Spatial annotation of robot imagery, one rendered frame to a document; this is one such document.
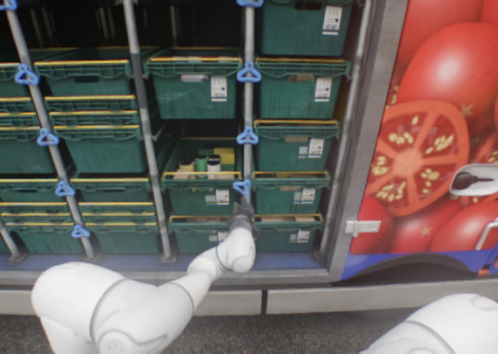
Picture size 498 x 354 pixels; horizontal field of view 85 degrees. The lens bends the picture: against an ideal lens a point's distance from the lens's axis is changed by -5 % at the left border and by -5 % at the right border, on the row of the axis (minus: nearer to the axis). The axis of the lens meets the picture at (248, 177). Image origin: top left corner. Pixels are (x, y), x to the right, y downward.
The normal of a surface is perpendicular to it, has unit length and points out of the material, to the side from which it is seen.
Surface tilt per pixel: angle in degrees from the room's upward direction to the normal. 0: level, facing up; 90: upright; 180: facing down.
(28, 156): 94
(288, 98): 94
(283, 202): 98
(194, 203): 97
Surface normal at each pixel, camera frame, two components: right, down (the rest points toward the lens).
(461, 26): 0.04, 0.50
